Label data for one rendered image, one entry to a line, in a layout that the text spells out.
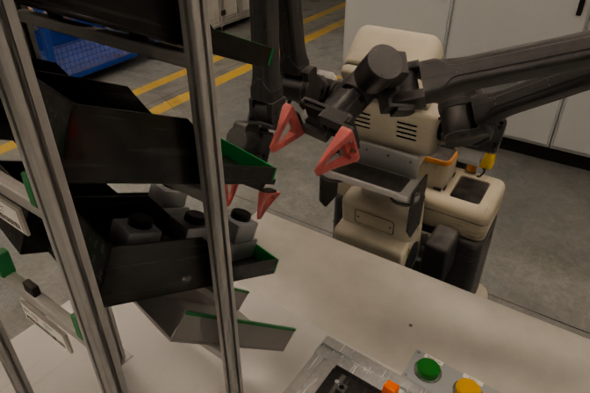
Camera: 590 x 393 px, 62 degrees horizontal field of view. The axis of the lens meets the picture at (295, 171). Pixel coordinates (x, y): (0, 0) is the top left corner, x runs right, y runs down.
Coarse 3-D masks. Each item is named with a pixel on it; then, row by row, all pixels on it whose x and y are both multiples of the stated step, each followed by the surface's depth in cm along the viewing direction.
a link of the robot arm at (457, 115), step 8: (464, 104) 102; (440, 112) 105; (448, 112) 103; (456, 112) 102; (464, 112) 101; (472, 112) 102; (448, 120) 103; (456, 120) 101; (464, 120) 101; (472, 120) 101; (448, 128) 103; (456, 128) 101; (464, 128) 101
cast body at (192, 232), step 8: (176, 216) 66; (184, 216) 65; (192, 216) 65; (200, 216) 66; (176, 224) 65; (184, 224) 64; (192, 224) 65; (200, 224) 65; (168, 232) 66; (176, 232) 64; (184, 232) 63; (192, 232) 64; (200, 232) 65; (160, 240) 66
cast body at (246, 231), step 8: (232, 216) 72; (240, 216) 71; (248, 216) 72; (232, 224) 70; (240, 224) 70; (248, 224) 71; (256, 224) 73; (232, 232) 70; (240, 232) 70; (248, 232) 72; (232, 240) 70; (240, 240) 71; (248, 240) 73; (256, 240) 75; (232, 248) 70; (240, 248) 72; (248, 248) 74; (232, 256) 71; (240, 256) 73; (248, 256) 75
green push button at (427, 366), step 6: (420, 360) 85; (426, 360) 85; (432, 360) 85; (420, 366) 84; (426, 366) 84; (432, 366) 84; (438, 366) 84; (420, 372) 83; (426, 372) 83; (432, 372) 83; (438, 372) 83; (426, 378) 83; (432, 378) 83
